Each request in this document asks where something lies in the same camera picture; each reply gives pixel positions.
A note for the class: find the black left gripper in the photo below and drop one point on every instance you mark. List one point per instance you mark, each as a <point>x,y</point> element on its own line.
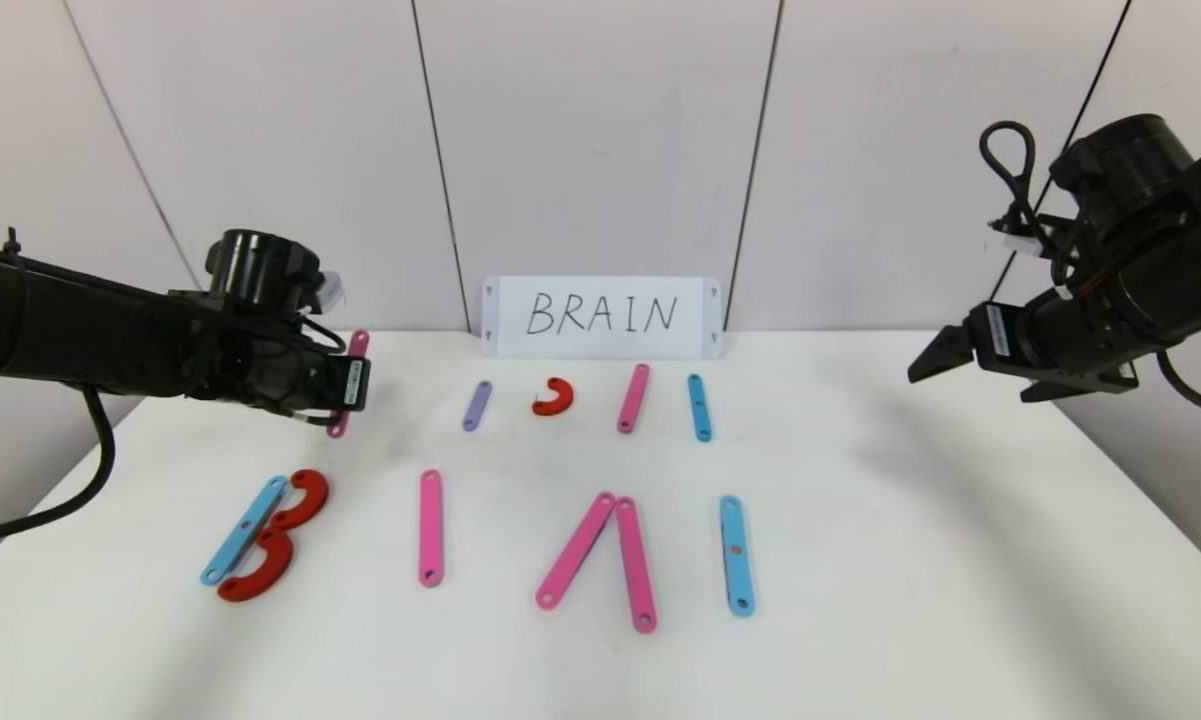
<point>352,384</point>

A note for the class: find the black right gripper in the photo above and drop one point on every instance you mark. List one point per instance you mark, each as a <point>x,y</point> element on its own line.
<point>993,331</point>

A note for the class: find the long pink bar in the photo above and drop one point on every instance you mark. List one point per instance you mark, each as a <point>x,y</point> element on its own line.
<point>636,565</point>
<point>576,550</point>
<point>431,530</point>
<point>362,343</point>

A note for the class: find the small red curved piece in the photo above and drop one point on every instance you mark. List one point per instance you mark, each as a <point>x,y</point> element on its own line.
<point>564,398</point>

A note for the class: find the black and orange left arm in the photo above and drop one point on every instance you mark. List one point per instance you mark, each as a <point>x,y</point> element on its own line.
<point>60,335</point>

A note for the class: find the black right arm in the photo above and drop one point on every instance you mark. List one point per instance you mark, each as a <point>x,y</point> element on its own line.
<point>1160,230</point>

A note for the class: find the white BRAIN sign card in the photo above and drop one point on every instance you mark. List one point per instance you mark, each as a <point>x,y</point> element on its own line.
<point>600,345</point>

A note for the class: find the large red curved piece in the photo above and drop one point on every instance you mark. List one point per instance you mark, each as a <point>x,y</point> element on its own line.
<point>313,497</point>
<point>272,572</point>

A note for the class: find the short purple bar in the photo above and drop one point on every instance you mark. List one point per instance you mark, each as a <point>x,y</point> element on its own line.
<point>477,406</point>

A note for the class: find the long blue bar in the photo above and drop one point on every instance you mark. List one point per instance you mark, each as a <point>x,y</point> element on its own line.
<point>245,530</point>

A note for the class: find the medium pink bar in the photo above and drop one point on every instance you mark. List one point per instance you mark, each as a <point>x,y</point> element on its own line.
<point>633,399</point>

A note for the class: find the short blue bar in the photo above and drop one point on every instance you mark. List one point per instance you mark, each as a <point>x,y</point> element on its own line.
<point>699,408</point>

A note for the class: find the blue bar with orange dot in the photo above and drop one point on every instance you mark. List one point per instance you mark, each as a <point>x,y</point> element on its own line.
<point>737,575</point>

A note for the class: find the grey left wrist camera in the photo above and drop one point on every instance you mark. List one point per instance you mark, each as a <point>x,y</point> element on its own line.
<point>330,290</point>

